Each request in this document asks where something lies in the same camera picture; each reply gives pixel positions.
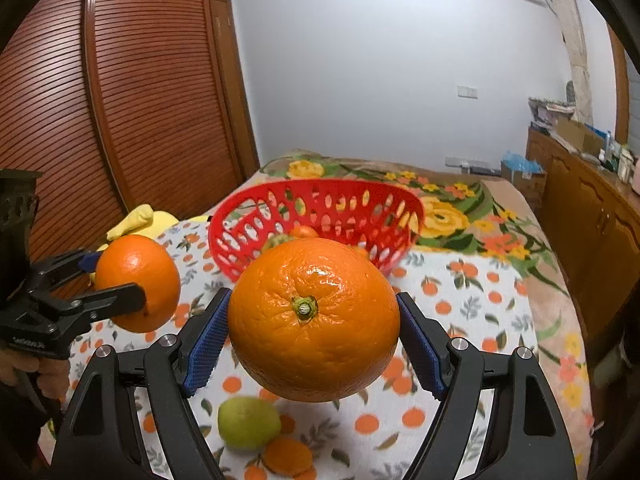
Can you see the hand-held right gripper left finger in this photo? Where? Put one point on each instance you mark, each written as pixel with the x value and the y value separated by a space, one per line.
pixel 207 346

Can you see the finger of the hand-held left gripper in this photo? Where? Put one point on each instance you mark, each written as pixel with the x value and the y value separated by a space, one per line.
pixel 110 299
pixel 65 262

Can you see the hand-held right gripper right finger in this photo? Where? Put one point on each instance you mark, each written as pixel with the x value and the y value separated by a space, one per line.
pixel 425 346

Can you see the large orange with green stem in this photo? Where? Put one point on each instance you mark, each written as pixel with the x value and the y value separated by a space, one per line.
pixel 320 330

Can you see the small yellow-green citrus fruit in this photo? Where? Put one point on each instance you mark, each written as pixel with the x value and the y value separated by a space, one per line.
pixel 276 241

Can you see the red perforated plastic basket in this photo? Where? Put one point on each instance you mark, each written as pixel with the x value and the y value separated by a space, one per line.
pixel 320 210

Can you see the person's left hand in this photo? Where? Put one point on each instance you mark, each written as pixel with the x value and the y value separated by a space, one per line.
pixel 52 375

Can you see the orange-print white cloth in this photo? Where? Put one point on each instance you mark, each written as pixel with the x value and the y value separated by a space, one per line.
pixel 470 320

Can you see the green citrus fruit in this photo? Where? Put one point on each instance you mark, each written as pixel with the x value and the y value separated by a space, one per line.
pixel 248 422

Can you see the floral blanket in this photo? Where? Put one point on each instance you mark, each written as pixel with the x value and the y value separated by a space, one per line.
pixel 460 220

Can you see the medium mandarin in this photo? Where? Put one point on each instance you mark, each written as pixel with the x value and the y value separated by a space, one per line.
pixel 287 456

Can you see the wooden louvered wardrobe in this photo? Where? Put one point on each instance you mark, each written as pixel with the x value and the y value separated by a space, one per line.
pixel 125 110

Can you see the box of blue bags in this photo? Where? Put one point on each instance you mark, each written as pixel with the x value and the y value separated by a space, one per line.
pixel 522 175

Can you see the wooden sideboard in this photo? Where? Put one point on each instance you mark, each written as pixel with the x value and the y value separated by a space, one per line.
pixel 590 220

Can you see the brown cardboard box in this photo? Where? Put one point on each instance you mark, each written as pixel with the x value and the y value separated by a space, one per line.
pixel 577 135

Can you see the stack of papers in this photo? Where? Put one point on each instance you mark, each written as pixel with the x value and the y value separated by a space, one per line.
pixel 550 112

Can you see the group of small bottles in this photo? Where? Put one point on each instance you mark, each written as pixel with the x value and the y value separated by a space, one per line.
pixel 617 157

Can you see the window blind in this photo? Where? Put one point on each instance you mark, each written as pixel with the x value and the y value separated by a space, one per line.
pixel 634 110

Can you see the white patterned curtain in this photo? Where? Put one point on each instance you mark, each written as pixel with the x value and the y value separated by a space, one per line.
pixel 572 50

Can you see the grey wall socket strip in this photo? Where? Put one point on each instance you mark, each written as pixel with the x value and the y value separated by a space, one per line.
pixel 467 163

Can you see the white wall switch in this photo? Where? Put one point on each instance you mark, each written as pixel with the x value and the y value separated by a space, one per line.
pixel 467 91

